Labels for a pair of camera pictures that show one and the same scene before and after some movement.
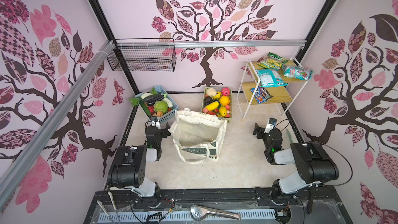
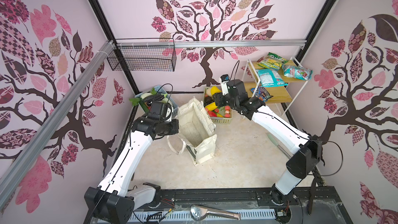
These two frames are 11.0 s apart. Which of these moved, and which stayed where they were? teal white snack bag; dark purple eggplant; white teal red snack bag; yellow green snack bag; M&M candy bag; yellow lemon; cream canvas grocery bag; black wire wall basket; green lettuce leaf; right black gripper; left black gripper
Moved: cream canvas grocery bag; yellow lemon; left black gripper; right black gripper
Stayed: dark purple eggplant; teal white snack bag; white teal red snack bag; M&M candy bag; green lettuce leaf; yellow green snack bag; black wire wall basket
